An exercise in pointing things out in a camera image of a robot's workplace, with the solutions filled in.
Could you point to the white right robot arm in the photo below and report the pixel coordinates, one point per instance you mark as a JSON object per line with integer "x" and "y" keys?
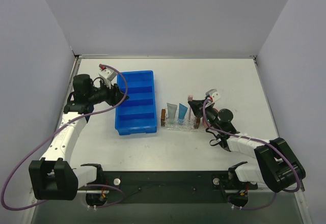
{"x": 277, "y": 165}

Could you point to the white toothpaste tube green cap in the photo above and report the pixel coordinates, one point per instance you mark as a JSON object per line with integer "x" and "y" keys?
{"x": 172, "y": 108}

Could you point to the pink plastic cup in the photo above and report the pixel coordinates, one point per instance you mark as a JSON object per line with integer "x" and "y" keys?
{"x": 211, "y": 115}

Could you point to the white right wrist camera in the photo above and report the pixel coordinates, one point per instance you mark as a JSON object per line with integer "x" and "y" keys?
{"x": 213, "y": 95}

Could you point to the aluminium front rail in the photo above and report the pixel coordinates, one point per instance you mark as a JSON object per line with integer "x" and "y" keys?
{"x": 94, "y": 191}

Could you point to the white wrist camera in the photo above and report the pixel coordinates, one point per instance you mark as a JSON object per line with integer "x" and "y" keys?
{"x": 107, "y": 75}
{"x": 213, "y": 95}

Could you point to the blue toothpaste tube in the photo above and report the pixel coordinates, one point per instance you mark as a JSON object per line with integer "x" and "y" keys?
{"x": 181, "y": 113}

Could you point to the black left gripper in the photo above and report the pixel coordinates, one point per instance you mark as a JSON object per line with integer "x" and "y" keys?
{"x": 113, "y": 95}

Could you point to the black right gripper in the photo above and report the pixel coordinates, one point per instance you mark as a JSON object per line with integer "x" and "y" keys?
{"x": 201, "y": 108}

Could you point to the clear holder with wooden ends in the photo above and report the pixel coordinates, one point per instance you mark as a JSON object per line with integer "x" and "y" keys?
{"x": 180, "y": 122}

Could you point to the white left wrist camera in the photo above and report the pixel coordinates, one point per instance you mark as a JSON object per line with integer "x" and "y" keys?
{"x": 107, "y": 75}

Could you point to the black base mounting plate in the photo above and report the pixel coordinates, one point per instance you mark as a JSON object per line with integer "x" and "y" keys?
{"x": 169, "y": 187}

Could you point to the blue plastic divided bin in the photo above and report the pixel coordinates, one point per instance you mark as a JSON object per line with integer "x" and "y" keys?
{"x": 138, "y": 113}

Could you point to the pink toothbrush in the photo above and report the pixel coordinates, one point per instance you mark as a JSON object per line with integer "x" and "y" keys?
{"x": 189, "y": 99}

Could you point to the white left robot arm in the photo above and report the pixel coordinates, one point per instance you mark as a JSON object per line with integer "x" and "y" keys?
{"x": 51, "y": 176}

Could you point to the clear textured oval tray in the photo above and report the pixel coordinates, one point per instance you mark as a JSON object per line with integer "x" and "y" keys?
{"x": 188, "y": 127}

